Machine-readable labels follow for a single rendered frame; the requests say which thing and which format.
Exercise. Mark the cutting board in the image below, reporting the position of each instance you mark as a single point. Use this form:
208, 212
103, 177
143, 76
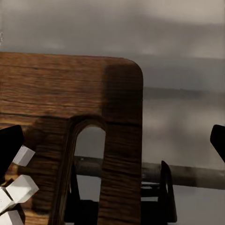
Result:
48, 95

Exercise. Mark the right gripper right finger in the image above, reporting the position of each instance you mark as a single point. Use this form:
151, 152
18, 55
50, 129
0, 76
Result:
217, 138

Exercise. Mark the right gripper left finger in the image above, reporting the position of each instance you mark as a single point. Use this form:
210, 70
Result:
11, 140

